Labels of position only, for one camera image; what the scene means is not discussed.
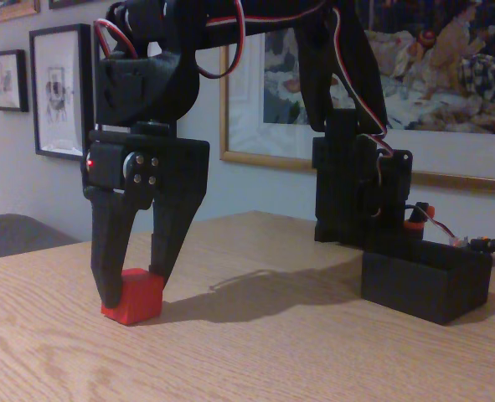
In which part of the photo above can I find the red cube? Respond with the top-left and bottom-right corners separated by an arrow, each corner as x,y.
100,266 -> 166,327

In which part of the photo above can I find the black box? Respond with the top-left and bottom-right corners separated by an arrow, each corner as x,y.
360,238 -> 493,327

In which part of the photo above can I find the grey chair back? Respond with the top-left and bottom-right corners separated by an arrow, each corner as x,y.
0,213 -> 81,262

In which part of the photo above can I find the medium black framed drawing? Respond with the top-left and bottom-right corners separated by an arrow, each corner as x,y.
28,23 -> 96,162

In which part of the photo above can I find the small black framed picture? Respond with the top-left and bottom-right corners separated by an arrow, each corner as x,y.
0,49 -> 30,113

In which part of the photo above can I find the orange black clamp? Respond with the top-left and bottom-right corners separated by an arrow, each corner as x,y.
403,200 -> 437,242

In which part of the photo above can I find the large gold framed painting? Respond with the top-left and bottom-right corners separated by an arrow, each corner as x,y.
219,0 -> 495,197

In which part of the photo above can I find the dark picture frame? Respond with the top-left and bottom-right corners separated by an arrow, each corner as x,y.
48,0 -> 108,10

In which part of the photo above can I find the gold picture frame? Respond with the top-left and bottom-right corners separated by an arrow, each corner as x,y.
0,0 -> 42,27

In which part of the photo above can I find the white connector cable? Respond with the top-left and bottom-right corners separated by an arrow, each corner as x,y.
431,215 -> 471,249

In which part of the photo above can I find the black power plug cable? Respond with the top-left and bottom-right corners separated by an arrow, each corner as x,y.
468,236 -> 495,257

